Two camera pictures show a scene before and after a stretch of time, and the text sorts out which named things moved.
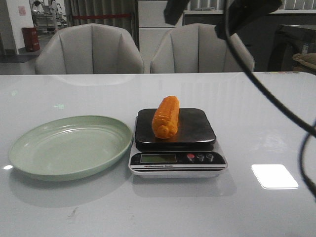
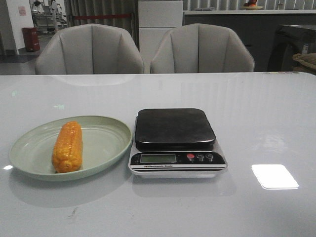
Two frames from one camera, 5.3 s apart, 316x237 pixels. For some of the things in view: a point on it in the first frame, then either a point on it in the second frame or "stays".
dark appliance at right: (289, 40) stays
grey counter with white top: (259, 35) stays
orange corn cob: (165, 117) → (67, 151)
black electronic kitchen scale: (189, 153) stays
